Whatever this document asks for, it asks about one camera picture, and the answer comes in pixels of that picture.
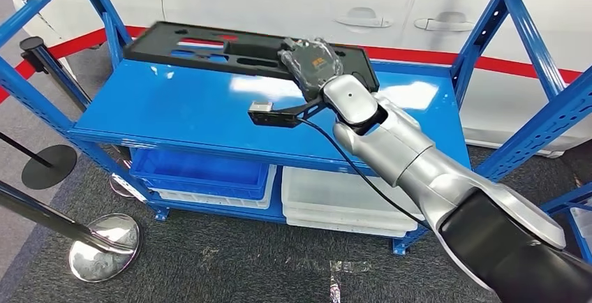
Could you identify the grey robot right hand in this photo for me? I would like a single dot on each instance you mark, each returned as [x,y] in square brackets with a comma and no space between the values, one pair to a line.
[314,65]

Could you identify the black plastic panel part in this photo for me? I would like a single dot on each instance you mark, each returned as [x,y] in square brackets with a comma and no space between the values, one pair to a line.
[143,46]

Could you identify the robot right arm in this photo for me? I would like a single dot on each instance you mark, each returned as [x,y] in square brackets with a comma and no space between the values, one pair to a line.
[416,162]

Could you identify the blue metal shelf rack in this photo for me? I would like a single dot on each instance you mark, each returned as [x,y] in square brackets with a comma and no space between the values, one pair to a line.
[185,106]
[569,197]

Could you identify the white car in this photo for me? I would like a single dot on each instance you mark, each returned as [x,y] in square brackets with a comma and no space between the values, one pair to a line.
[277,0]

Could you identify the white plastic tray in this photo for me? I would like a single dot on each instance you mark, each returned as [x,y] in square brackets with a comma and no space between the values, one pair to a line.
[333,229]
[333,190]
[323,217]

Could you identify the blue plastic bin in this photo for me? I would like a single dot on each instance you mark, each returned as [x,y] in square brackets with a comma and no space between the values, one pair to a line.
[199,171]

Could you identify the silver floor tape strip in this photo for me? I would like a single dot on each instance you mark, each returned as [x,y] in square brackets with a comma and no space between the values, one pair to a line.
[335,287]

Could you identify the black-headed belt stanchion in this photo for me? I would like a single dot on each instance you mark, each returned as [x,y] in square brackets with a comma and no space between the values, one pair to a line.
[60,76]

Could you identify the chrome belt stanchion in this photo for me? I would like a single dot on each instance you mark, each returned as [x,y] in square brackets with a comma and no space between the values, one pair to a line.
[104,254]

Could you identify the thin black disc-base stanchion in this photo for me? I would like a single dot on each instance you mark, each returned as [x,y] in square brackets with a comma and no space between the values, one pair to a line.
[51,169]

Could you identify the white plastic crate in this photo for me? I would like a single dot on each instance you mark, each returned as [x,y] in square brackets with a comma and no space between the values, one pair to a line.
[583,222]

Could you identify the pale wrist camera, black bracket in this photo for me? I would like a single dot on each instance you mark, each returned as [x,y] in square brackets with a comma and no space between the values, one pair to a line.
[277,118]

